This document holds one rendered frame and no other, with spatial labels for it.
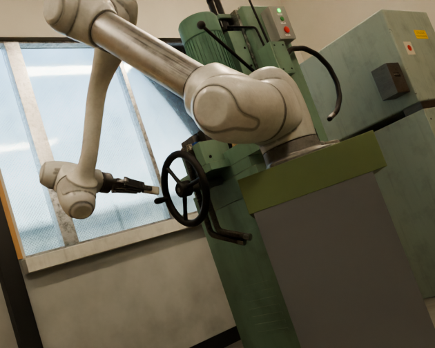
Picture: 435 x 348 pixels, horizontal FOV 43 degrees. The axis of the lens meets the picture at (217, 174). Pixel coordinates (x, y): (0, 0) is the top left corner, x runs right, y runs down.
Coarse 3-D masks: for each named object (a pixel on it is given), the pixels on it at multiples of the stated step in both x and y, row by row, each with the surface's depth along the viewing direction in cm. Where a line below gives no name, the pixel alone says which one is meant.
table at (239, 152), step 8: (240, 144) 201; (248, 144) 198; (224, 152) 209; (232, 152) 206; (240, 152) 202; (248, 152) 199; (256, 152) 198; (224, 160) 207; (232, 160) 206; (208, 168) 203; (216, 168) 203; (224, 168) 210; (208, 176) 214
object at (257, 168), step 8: (248, 168) 200; (256, 168) 197; (264, 168) 199; (240, 176) 204; (224, 184) 213; (232, 184) 209; (216, 192) 218; (224, 192) 213; (232, 192) 210; (240, 192) 206; (216, 200) 218; (224, 200) 214; (232, 200) 211; (216, 208) 219
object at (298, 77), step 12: (240, 12) 239; (252, 12) 239; (252, 24) 237; (252, 36) 236; (252, 48) 237; (300, 72) 245; (300, 84) 242; (312, 108) 241; (312, 120) 239; (324, 132) 241
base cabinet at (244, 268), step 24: (240, 216) 208; (216, 240) 223; (216, 264) 226; (240, 264) 213; (264, 264) 202; (240, 288) 216; (264, 288) 204; (240, 312) 219; (264, 312) 207; (288, 312) 197; (240, 336) 222; (264, 336) 209; (288, 336) 199
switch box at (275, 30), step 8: (272, 8) 238; (280, 8) 241; (264, 16) 240; (272, 16) 237; (280, 16) 240; (264, 24) 241; (272, 24) 238; (280, 24) 238; (288, 24) 241; (272, 32) 238; (280, 32) 236; (288, 32) 239; (272, 40) 239; (280, 40) 237; (288, 40) 240
